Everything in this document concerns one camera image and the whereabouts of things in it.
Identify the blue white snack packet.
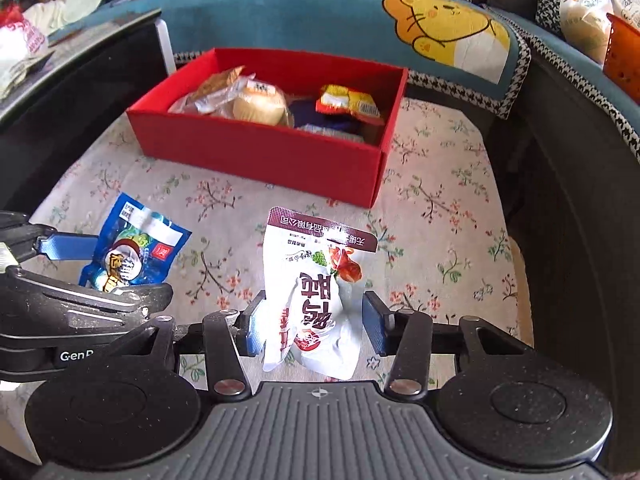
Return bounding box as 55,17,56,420
79,193,191,292

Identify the round pastry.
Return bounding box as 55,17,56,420
207,76,294,127

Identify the dark blue foil packet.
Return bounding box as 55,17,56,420
288,99,349,131

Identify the red yellow snack packet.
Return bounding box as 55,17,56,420
314,84,384,126

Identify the white Kaprons wafer packet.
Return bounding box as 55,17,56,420
298,124,364,144

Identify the white red jujube snack pouch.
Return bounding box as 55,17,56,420
262,207,378,380

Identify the brown biscuit packet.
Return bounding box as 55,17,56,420
168,66,243,115

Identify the white red plastic bag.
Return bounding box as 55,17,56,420
0,2,48,76

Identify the pale green cloth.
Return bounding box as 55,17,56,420
23,0,102,36

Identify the white plastic shopping bag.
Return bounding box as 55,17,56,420
560,0,639,65

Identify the orange plastic basket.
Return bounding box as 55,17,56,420
603,13,640,103

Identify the opened foil wrapper on table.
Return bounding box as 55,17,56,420
0,49,54,101

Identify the red cardboard box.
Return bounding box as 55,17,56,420
127,48,408,208

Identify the black glass coffee table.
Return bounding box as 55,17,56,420
1,10,176,214

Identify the blue lion sofa blanket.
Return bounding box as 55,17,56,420
54,0,532,118

